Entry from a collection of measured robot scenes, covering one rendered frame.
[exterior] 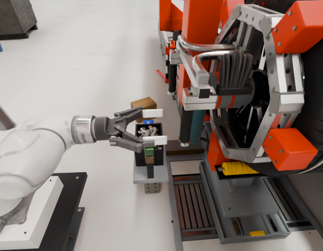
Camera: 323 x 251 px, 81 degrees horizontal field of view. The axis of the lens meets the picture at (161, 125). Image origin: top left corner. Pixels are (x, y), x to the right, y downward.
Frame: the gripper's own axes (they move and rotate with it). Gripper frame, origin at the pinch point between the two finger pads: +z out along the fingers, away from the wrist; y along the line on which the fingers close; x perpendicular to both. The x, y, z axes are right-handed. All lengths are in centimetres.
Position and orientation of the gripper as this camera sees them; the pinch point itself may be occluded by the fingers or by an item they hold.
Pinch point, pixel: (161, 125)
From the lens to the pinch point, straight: 60.2
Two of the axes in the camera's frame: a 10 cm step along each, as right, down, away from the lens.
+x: 0.0, -7.7, -6.3
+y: 0.8, 6.3, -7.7
